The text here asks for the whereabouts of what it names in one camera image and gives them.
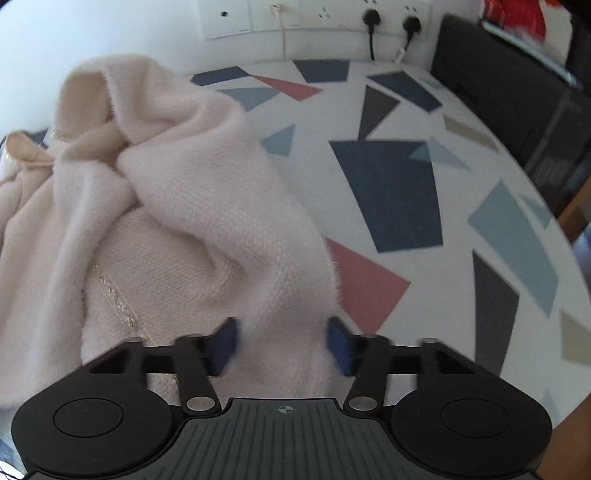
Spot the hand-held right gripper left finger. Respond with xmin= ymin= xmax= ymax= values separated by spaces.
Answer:
xmin=85 ymin=318 xmax=242 ymax=415

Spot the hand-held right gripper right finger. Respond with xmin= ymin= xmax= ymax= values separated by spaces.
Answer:
xmin=325 ymin=316 xmax=478 ymax=412

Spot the cream fluffy sweater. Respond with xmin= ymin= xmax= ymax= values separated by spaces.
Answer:
xmin=0 ymin=54 xmax=342 ymax=407

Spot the geometric patterned tablecloth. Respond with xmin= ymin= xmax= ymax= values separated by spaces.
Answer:
xmin=0 ymin=59 xmax=573 ymax=430

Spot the black box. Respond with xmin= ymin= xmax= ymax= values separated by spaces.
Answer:
xmin=429 ymin=14 xmax=591 ymax=222

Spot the black plug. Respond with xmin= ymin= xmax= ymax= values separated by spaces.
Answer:
xmin=361 ymin=9 xmax=382 ymax=61
xmin=401 ymin=16 xmax=423 ymax=51

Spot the white charger cable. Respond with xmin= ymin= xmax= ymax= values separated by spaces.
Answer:
xmin=270 ymin=4 xmax=289 ymax=63

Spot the white wall socket panel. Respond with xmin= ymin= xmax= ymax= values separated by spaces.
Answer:
xmin=198 ymin=0 xmax=432 ymax=40

